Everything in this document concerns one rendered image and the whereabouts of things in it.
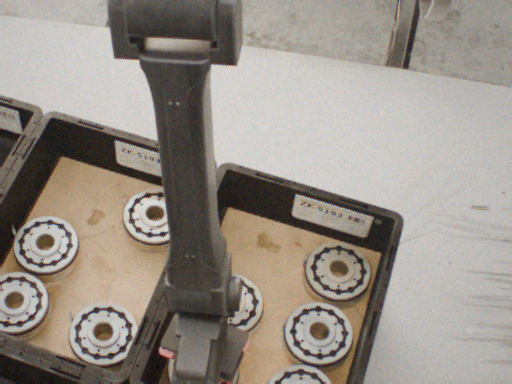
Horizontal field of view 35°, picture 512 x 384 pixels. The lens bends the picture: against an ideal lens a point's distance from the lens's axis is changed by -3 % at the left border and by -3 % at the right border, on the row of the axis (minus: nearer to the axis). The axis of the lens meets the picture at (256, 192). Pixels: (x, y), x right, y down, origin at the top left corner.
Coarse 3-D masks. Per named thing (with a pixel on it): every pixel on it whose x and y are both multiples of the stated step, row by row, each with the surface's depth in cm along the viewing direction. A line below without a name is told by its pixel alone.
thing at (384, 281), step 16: (224, 176) 129; (256, 176) 129; (272, 176) 129; (304, 192) 128; (320, 192) 128; (368, 208) 127; (384, 208) 128; (400, 224) 126; (384, 272) 121; (384, 288) 120; (160, 304) 116; (160, 320) 114; (368, 336) 117; (144, 352) 111; (368, 352) 114; (144, 368) 110
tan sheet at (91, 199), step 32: (64, 160) 140; (64, 192) 137; (96, 192) 137; (128, 192) 138; (96, 224) 134; (96, 256) 130; (128, 256) 131; (160, 256) 131; (64, 288) 127; (96, 288) 127; (128, 288) 128; (64, 320) 124; (64, 352) 121
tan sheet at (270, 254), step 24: (240, 216) 137; (240, 240) 134; (264, 240) 135; (288, 240) 135; (312, 240) 135; (336, 240) 136; (240, 264) 132; (264, 264) 132; (288, 264) 132; (264, 288) 130; (288, 288) 130; (264, 312) 127; (288, 312) 128; (360, 312) 128; (264, 336) 125; (312, 336) 126; (168, 360) 121; (264, 360) 123; (288, 360) 123
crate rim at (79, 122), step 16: (48, 112) 133; (96, 128) 133; (112, 128) 132; (32, 144) 130; (144, 144) 131; (16, 160) 127; (16, 176) 126; (0, 192) 124; (160, 288) 117; (144, 320) 114; (0, 336) 111; (144, 336) 113; (32, 352) 110; (48, 352) 110; (128, 352) 111; (80, 368) 109; (96, 368) 109; (128, 368) 110
